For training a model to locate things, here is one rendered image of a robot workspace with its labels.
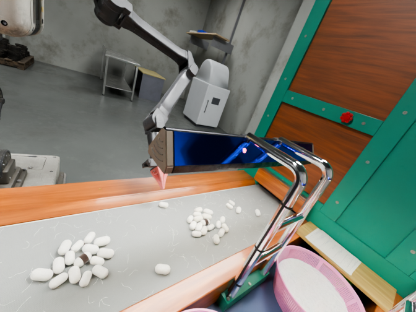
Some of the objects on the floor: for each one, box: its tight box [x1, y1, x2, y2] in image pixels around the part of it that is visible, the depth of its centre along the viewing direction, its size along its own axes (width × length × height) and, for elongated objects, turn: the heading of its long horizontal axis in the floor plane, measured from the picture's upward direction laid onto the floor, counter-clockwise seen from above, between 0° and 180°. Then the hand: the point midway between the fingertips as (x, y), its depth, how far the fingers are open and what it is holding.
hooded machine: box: [183, 59, 230, 129], centre depth 465 cm, size 83×68×149 cm
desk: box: [132, 65, 166, 102], centre depth 569 cm, size 64×124×67 cm, turn 172°
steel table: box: [100, 44, 141, 102], centre depth 493 cm, size 70×186×95 cm, turn 172°
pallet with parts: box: [0, 37, 35, 71], centre depth 408 cm, size 88×122×44 cm
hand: (162, 186), depth 66 cm, fingers closed
